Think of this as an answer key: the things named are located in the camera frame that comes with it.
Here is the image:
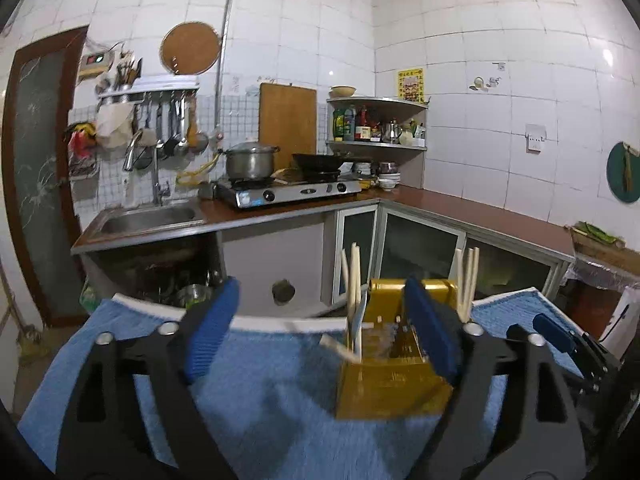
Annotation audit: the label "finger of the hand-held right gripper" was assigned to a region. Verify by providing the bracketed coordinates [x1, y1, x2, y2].
[532, 312, 611, 394]

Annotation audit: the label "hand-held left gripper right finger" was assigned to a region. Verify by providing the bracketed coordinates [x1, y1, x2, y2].
[403, 275, 587, 480]

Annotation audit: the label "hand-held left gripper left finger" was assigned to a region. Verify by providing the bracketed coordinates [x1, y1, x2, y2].
[55, 276, 241, 480]

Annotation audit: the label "yellow perforated utensil holder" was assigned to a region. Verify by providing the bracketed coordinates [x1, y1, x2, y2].
[334, 277, 474, 421]

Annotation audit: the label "metal cup with utensils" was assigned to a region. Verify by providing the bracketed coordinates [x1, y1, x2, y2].
[113, 54, 144, 86]

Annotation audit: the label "small table with plastic cover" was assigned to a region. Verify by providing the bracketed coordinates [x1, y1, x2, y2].
[564, 232, 640, 343]

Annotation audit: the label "blue fleece towel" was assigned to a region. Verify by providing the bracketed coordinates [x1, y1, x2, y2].
[17, 287, 582, 480]

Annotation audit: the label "green vegetables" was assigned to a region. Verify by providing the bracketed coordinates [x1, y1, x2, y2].
[572, 220, 627, 246]

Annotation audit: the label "kitchen counter cabinet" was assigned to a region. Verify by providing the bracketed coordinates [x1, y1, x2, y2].
[71, 184, 577, 312]

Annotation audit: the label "stainless steel sink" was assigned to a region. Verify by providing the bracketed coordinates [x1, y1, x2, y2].
[99, 202, 208, 237]

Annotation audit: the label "stack of white bowls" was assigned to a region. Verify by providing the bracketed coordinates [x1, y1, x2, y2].
[377, 162, 403, 192]

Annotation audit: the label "metal faucet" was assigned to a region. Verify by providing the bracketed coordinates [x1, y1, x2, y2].
[122, 129, 172, 206]

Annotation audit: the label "steel gas stove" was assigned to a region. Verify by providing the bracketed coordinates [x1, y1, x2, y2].
[215, 177, 363, 210]

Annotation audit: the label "stainless steel pot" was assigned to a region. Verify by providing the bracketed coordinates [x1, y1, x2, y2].
[223, 142, 280, 181]

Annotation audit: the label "wooden broom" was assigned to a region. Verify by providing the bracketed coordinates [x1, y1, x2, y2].
[0, 259, 44, 362]

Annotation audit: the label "metal corner shelf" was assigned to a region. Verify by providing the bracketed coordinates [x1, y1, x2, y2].
[326, 95, 431, 162]

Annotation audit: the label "black wok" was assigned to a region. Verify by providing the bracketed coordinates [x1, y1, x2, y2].
[291, 153, 352, 174]

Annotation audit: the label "row of hanging ladles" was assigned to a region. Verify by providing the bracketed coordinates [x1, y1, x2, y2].
[130, 92, 209, 171]

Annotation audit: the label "rectangular wooden cutting board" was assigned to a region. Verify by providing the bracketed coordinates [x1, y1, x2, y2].
[258, 82, 319, 171]

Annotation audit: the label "white hanging cloth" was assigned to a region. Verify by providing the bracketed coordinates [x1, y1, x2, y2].
[96, 104, 132, 150]

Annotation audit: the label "red and yellow gloves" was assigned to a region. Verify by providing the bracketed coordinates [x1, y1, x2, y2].
[67, 122, 99, 161]

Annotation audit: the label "wooden door with frosted glass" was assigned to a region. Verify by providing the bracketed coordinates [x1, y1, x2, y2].
[2, 24, 92, 329]

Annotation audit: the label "round wooden lid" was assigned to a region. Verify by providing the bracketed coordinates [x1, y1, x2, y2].
[159, 21, 221, 75]

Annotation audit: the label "yellow hose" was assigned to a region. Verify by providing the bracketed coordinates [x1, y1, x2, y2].
[175, 152, 221, 186]

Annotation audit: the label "green round wall board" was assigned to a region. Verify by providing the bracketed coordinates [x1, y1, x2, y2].
[606, 140, 640, 205]

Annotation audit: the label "white wall outlet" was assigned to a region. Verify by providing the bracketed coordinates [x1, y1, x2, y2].
[524, 123, 546, 153]

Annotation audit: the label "wire wall basket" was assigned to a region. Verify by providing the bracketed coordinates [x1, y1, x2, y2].
[68, 157, 100, 181]

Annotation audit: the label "yellow wall poster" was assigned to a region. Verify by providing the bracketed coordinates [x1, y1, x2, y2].
[397, 67, 425, 101]

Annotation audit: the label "metal wall rack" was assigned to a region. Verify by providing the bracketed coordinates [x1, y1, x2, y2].
[96, 73, 200, 102]

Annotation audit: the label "wall stickers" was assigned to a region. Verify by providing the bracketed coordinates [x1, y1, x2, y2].
[468, 62, 505, 94]

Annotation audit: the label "grey wall pipe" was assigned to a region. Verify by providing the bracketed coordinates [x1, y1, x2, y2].
[213, 0, 242, 142]

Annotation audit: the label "beige wall control box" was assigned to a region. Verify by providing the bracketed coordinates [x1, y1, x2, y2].
[77, 51, 112, 79]

